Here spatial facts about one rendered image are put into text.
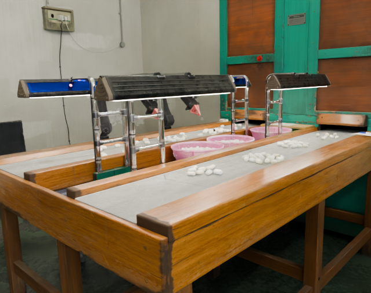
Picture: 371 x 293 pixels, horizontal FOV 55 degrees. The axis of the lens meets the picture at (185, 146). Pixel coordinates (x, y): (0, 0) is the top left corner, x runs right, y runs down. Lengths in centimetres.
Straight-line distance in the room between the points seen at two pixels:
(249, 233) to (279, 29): 182
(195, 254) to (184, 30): 354
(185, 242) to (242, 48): 213
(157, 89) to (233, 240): 52
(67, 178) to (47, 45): 264
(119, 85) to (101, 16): 338
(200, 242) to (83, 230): 36
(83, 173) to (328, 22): 178
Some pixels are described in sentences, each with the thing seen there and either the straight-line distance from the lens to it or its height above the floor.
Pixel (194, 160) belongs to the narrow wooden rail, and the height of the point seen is 76.
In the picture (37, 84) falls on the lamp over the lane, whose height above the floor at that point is 109.
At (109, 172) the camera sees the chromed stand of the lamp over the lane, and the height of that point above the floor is 71.
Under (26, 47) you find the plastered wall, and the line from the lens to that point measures 392.
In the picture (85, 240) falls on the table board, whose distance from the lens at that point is 113.
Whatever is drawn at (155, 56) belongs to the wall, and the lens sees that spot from 459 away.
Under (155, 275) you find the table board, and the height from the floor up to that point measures 64.
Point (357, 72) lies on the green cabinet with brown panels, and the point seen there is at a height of 112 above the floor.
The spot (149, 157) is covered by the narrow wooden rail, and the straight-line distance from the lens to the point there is 176.
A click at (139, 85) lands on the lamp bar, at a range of 112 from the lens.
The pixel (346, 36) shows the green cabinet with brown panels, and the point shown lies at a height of 133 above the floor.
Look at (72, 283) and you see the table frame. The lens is 147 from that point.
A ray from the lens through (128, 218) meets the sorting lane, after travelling 97.
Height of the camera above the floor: 109
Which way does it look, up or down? 10 degrees down
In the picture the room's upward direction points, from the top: 1 degrees counter-clockwise
